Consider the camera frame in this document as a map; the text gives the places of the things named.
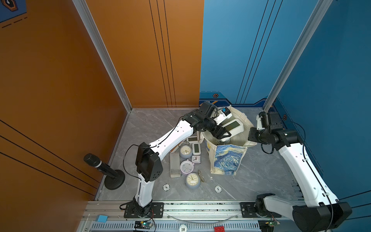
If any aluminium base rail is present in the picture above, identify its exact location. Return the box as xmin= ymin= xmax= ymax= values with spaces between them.
xmin=77 ymin=200 xmax=299 ymax=232

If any red block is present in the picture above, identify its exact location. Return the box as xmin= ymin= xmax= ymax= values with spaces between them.
xmin=214 ymin=226 xmax=225 ymax=232

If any pink round alarm clock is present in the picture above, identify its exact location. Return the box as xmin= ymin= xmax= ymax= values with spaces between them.
xmin=180 ymin=160 xmax=194 ymax=176

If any green circuit board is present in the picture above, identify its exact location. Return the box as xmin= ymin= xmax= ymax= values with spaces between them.
xmin=134 ymin=220 xmax=154 ymax=231

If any white round marker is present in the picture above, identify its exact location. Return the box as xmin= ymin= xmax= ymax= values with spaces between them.
xmin=214 ymin=186 xmax=222 ymax=193
xmin=163 ymin=184 xmax=170 ymax=191

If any small white digital clock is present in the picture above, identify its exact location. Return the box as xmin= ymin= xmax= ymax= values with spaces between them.
xmin=192 ymin=143 xmax=201 ymax=156

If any right white round marker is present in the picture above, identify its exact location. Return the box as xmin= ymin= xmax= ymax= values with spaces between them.
xmin=214 ymin=186 xmax=222 ymax=193

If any blue beige-face alarm clock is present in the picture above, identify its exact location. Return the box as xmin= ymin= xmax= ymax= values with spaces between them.
xmin=185 ymin=173 xmax=201 ymax=189

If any small black square clock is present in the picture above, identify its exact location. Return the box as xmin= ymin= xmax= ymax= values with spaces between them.
xmin=191 ymin=155 xmax=201 ymax=164

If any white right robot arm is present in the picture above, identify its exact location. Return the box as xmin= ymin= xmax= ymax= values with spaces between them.
xmin=248 ymin=112 xmax=352 ymax=232

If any black microphone on stand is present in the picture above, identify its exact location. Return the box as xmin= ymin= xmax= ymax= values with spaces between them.
xmin=84 ymin=153 xmax=126 ymax=190

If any cream canvas bag blue print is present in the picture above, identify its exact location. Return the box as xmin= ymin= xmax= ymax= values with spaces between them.
xmin=201 ymin=106 xmax=257 ymax=176

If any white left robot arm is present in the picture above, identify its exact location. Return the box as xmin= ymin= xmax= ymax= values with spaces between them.
xmin=131 ymin=101 xmax=232 ymax=217

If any white number ten tag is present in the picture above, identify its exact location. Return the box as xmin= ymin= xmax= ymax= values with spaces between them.
xmin=179 ymin=224 xmax=187 ymax=232

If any large white digital clock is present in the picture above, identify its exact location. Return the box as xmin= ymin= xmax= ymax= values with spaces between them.
xmin=220 ymin=119 xmax=244 ymax=142

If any blue sticky pad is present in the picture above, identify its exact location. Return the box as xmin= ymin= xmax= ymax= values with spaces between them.
xmin=96 ymin=215 xmax=108 ymax=223

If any grey rectangular clock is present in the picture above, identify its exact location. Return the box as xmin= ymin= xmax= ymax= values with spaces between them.
xmin=170 ymin=152 xmax=181 ymax=178

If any left white round marker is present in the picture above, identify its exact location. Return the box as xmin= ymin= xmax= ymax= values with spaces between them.
xmin=163 ymin=184 xmax=170 ymax=191

